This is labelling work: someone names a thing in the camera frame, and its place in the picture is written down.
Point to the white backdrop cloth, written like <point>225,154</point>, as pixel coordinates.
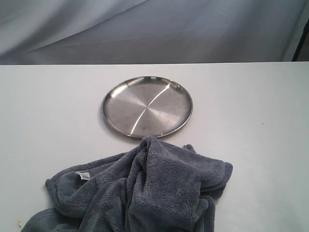
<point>50,32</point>

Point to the grey-blue fleece towel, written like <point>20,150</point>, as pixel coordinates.
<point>155,187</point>

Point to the round stainless steel plate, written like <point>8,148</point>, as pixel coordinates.
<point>147,106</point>

